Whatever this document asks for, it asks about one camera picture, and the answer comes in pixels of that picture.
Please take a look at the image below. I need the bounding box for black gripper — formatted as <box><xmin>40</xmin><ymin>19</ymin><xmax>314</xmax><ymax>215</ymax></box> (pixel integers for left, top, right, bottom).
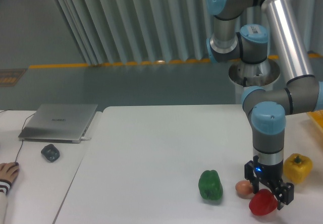
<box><xmin>244</xmin><ymin>156</ymin><xmax>294</xmax><ymax>210</ymax></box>

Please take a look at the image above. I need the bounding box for red bell pepper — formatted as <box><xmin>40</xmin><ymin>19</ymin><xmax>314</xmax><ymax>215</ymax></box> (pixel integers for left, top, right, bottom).
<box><xmin>249</xmin><ymin>189</ymin><xmax>278</xmax><ymax>216</ymax></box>

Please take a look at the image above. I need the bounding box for striped sleeve forearm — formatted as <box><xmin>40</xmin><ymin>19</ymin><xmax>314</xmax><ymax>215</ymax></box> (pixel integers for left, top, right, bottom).
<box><xmin>0</xmin><ymin>180</ymin><xmax>11</xmax><ymax>224</ymax></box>

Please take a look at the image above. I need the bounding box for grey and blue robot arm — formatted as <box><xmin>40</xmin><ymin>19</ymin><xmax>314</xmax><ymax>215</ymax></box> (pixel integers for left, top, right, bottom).
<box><xmin>206</xmin><ymin>0</ymin><xmax>322</xmax><ymax>209</ymax></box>

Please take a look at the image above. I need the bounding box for yellow plastic basket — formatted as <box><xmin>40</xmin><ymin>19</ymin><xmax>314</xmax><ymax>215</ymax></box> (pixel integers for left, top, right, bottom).
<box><xmin>307</xmin><ymin>109</ymin><xmax>323</xmax><ymax>132</ymax></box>

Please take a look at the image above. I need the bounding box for person's hand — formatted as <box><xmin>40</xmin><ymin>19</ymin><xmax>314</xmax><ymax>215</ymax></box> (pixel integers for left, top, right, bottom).
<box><xmin>0</xmin><ymin>162</ymin><xmax>20</xmax><ymax>184</ymax></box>

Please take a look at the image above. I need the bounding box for brown egg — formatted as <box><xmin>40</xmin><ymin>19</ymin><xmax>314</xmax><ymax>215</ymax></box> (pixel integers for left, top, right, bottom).
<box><xmin>235</xmin><ymin>180</ymin><xmax>253</xmax><ymax>199</ymax></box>

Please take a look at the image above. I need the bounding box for yellow bell pepper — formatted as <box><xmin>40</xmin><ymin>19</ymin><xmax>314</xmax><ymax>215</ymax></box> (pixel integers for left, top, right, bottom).
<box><xmin>283</xmin><ymin>153</ymin><xmax>313</xmax><ymax>184</ymax></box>

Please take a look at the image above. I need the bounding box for green bell pepper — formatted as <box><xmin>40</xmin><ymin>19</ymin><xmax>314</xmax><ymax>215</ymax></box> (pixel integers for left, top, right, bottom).
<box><xmin>198</xmin><ymin>170</ymin><xmax>223</xmax><ymax>201</ymax></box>

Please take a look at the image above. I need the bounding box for black power adapter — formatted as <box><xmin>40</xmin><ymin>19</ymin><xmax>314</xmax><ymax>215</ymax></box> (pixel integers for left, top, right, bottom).
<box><xmin>41</xmin><ymin>144</ymin><xmax>60</xmax><ymax>162</ymax></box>

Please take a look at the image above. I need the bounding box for silver laptop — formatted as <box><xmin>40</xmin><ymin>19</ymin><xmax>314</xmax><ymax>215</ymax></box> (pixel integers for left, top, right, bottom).
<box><xmin>19</xmin><ymin>104</ymin><xmax>97</xmax><ymax>143</ymax></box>

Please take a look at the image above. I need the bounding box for folding partition screen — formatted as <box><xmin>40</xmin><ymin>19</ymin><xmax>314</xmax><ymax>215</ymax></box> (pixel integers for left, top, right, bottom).
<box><xmin>45</xmin><ymin>0</ymin><xmax>323</xmax><ymax>66</ymax></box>

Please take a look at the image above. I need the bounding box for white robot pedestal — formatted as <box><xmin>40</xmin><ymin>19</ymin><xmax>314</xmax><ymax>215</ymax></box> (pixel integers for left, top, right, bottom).
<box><xmin>229</xmin><ymin>59</ymin><xmax>280</xmax><ymax>104</ymax></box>

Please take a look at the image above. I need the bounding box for black mouse cable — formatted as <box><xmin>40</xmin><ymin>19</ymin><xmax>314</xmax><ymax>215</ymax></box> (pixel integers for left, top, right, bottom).
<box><xmin>0</xmin><ymin>109</ymin><xmax>37</xmax><ymax>163</ymax></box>

